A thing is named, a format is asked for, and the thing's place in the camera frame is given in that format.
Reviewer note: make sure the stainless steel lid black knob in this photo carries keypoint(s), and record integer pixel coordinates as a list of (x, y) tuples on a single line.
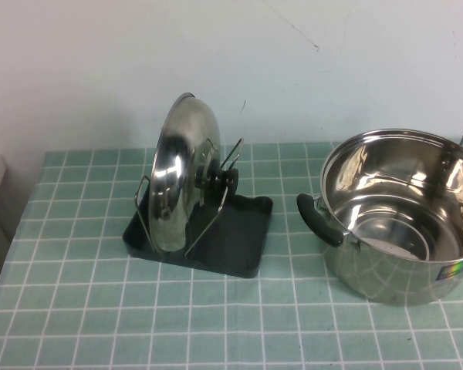
[(169, 192)]

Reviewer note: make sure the green white checked tablecloth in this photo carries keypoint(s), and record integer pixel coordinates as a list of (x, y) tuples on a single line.
[(216, 327)]

